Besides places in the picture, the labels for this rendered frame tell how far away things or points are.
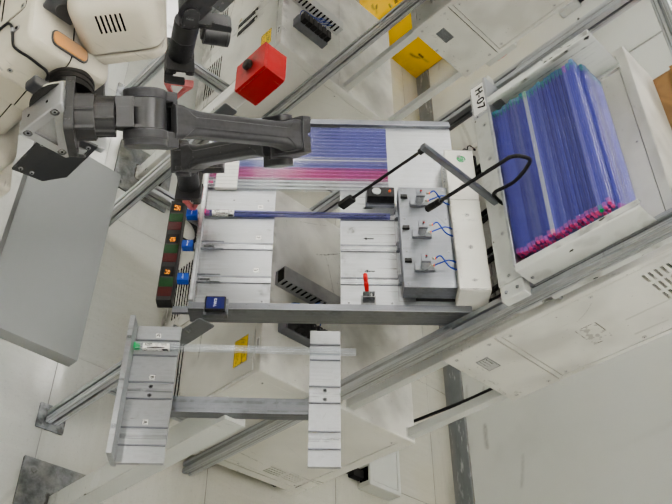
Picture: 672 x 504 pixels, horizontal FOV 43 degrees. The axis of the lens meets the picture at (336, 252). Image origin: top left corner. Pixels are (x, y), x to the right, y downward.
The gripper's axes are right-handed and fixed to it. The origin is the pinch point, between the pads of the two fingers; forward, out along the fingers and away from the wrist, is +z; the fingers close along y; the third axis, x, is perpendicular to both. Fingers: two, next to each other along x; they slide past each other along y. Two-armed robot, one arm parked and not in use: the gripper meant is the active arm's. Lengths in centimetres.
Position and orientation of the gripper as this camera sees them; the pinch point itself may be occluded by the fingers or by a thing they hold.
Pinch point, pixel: (192, 207)
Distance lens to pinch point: 234.7
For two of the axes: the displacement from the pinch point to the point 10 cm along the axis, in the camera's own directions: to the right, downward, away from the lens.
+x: -10.0, -0.2, -0.2
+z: -0.3, 6.2, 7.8
